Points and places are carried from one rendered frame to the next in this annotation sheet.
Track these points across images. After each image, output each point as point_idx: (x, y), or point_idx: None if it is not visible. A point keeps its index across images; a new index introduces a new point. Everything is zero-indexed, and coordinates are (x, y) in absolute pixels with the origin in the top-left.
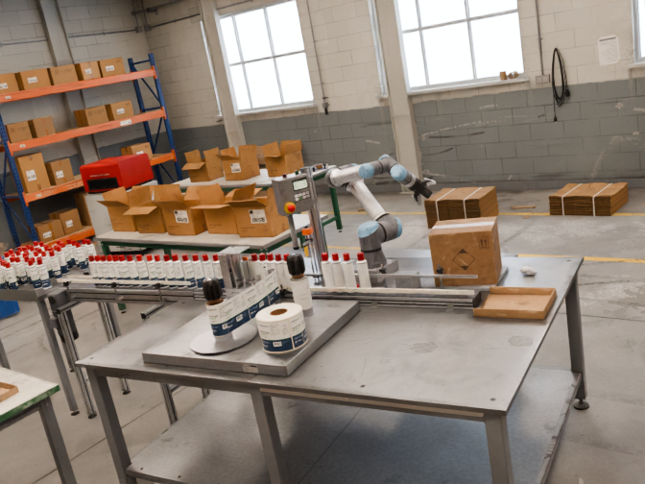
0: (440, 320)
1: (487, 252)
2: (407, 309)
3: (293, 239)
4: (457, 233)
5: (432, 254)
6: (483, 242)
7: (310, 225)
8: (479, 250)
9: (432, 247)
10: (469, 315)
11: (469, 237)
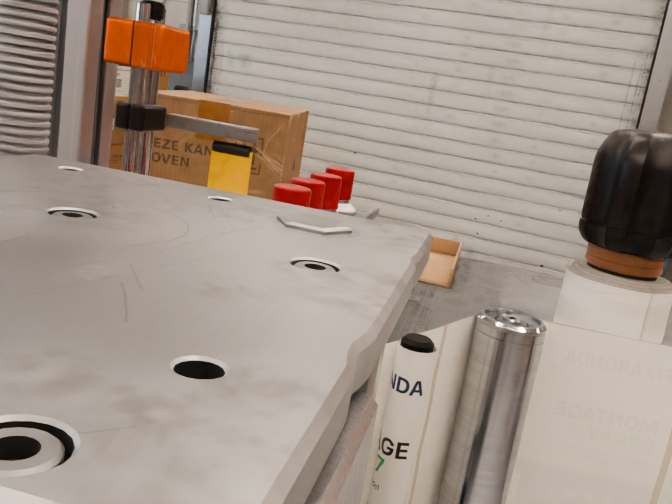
0: (472, 312)
1: (299, 164)
2: (401, 333)
3: (43, 112)
4: (300, 114)
5: (282, 178)
6: (302, 140)
7: (92, 8)
8: (298, 160)
9: (286, 154)
10: (442, 289)
11: (301, 126)
